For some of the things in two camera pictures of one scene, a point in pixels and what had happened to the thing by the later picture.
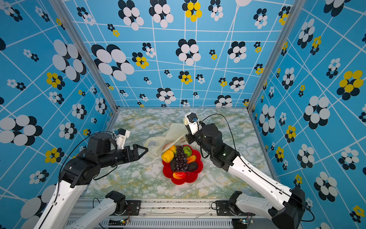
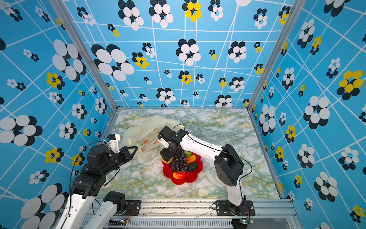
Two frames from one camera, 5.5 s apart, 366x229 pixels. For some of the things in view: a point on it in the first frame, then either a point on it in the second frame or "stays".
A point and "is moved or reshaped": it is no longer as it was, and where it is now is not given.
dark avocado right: (192, 166) stays
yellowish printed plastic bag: (175, 135) is moved or reshaped
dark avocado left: (173, 164) stays
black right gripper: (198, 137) → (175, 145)
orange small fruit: (191, 159) stays
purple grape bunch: (181, 159) stays
